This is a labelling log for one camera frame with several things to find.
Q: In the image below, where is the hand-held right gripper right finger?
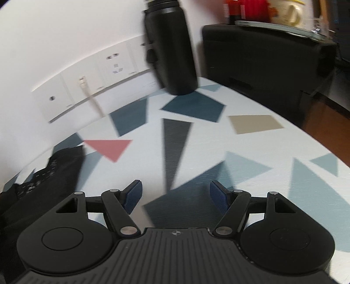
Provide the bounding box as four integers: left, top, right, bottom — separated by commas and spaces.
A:
209, 180, 297, 238

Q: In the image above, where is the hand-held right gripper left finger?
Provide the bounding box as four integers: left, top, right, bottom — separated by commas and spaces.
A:
56, 179, 144, 238

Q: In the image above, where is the black knit sweater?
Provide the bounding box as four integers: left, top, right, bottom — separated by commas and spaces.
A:
0, 145, 86, 284

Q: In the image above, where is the black box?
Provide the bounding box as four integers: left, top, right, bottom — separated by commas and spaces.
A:
201, 23, 338, 129

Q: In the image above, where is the black bottle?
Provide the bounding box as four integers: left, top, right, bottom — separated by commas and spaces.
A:
142, 0, 199, 96

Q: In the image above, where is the red container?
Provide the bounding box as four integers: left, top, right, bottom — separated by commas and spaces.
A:
224, 0, 271, 24

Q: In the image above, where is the cream mug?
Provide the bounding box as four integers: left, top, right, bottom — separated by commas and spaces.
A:
269, 0, 304, 27

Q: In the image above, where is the clear drinking glass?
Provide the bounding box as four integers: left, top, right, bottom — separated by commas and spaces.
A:
309, 15, 336, 36

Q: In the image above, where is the white cable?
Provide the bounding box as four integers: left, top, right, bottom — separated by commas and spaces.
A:
79, 78, 106, 118

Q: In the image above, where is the white wall power socket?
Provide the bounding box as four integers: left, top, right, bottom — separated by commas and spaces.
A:
128, 35, 154, 75
94, 44, 138, 88

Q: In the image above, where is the white wall plate network port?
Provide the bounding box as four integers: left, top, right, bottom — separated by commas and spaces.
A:
60, 59, 106, 107

